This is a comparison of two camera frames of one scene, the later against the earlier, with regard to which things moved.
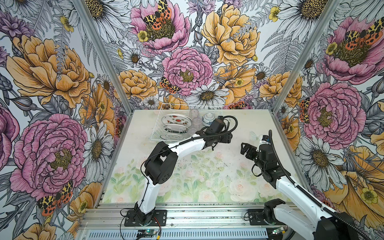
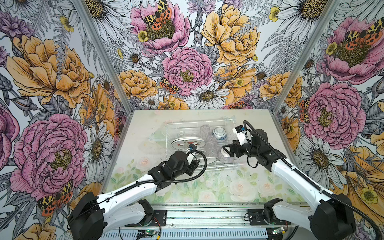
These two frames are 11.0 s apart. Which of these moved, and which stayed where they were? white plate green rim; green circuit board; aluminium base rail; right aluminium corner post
Moved: white plate green rim
Stayed: aluminium base rail; right aluminium corner post; green circuit board
